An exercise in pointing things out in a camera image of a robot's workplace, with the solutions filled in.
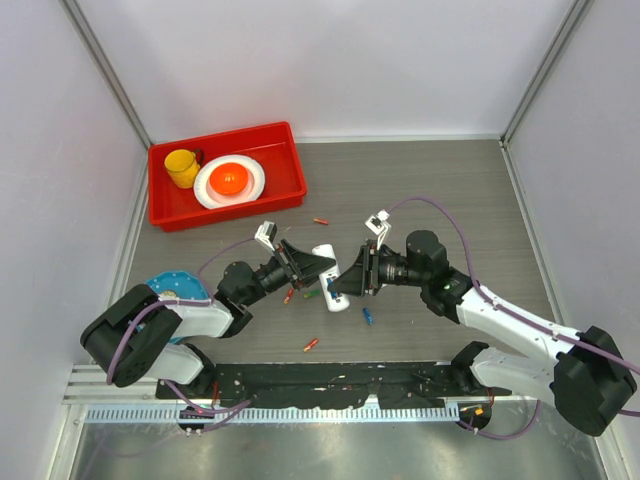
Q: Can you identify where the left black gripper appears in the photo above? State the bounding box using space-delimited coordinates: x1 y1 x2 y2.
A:
242 239 335 307

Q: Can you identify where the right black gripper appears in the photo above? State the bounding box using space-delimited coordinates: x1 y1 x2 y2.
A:
329 242 429 296

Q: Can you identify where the blue battery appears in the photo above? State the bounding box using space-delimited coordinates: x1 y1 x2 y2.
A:
362 308 374 326
327 277 339 301

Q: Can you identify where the white remote control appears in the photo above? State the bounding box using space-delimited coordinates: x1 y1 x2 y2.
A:
312 244 350 313

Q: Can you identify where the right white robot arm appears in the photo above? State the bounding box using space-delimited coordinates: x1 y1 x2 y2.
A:
328 230 638 437

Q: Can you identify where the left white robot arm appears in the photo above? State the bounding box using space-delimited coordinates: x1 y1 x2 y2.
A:
80 241 336 399

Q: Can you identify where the green battery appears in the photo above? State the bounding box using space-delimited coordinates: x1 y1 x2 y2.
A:
303 290 321 299

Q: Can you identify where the red orange battery middle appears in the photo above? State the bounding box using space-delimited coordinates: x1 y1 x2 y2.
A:
283 288 295 304

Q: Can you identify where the red orange battery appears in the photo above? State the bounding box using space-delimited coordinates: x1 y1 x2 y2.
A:
303 338 319 353
283 288 295 304

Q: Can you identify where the red orange battery lower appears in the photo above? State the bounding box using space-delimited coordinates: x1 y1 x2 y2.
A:
303 338 319 353

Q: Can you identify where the white paper plate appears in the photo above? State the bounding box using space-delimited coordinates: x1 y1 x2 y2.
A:
193 155 266 209

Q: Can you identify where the orange bowl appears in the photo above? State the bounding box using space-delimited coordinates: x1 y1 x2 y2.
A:
209 162 249 196

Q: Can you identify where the blue patterned plate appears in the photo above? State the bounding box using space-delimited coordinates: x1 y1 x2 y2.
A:
146 270 209 301

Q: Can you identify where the red plastic bin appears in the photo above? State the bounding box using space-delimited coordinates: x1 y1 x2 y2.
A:
148 122 307 232

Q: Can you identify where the yellow mug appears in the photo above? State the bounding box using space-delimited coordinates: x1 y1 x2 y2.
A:
164 149 204 189

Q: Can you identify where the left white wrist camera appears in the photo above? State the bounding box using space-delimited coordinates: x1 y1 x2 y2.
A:
254 221 277 254

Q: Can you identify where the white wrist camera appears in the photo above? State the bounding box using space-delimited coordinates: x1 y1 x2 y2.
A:
365 210 391 250
254 221 277 254

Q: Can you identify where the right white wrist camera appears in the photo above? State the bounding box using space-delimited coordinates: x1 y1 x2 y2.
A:
365 210 391 250

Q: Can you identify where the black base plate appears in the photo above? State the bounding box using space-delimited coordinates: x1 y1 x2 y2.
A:
175 362 511 410

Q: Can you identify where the white slotted cable duct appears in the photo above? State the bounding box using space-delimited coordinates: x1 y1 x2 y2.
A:
84 402 460 424

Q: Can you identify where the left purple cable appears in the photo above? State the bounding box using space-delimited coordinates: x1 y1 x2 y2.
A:
107 238 254 434

